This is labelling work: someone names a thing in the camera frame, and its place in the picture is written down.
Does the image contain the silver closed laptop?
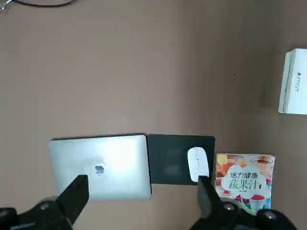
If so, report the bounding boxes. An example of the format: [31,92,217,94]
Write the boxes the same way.
[49,134,153,202]

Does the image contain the white computer mouse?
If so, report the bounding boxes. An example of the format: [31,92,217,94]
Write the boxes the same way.
[187,146,210,183]

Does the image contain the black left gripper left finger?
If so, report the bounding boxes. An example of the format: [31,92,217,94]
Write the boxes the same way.
[0,174,90,230]

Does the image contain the black mouse pad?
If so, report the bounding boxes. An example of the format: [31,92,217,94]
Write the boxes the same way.
[146,134,216,185]

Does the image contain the metal tongs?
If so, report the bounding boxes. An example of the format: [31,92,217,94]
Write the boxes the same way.
[0,0,12,12]

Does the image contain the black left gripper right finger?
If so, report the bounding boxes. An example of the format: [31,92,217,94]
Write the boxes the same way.
[189,175,298,230]

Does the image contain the colourful juice recipe book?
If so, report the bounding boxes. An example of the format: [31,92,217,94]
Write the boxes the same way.
[211,153,276,216]

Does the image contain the long black cable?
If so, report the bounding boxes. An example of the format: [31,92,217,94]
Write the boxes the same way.
[9,0,77,8]

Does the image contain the white paperback book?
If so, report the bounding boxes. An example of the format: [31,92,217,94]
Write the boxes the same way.
[278,48,307,115]

